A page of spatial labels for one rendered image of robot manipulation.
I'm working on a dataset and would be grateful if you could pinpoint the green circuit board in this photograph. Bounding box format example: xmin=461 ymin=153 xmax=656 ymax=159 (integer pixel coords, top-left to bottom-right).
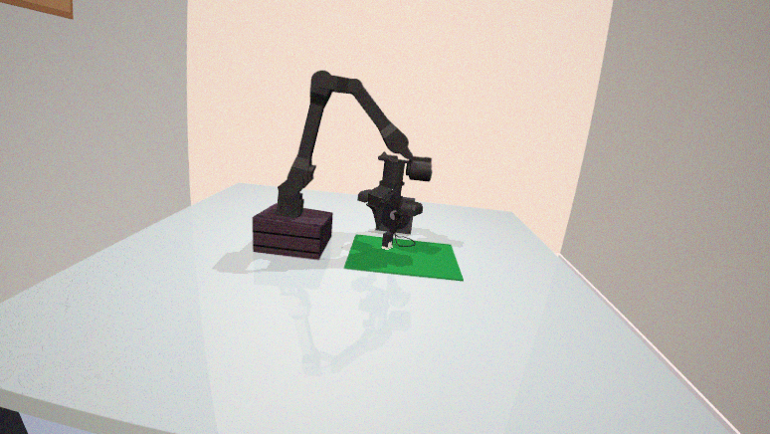
xmin=344 ymin=234 xmax=464 ymax=281

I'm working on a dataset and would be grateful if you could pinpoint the black computer fan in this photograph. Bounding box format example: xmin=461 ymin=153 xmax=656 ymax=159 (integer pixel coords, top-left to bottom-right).
xmin=375 ymin=197 xmax=415 ymax=235

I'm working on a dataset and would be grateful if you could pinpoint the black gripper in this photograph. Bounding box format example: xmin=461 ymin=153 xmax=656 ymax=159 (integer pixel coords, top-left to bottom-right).
xmin=357 ymin=176 xmax=423 ymax=234

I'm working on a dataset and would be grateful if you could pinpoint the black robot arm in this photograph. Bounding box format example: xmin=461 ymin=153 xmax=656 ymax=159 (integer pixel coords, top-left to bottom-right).
xmin=275 ymin=70 xmax=433 ymax=218

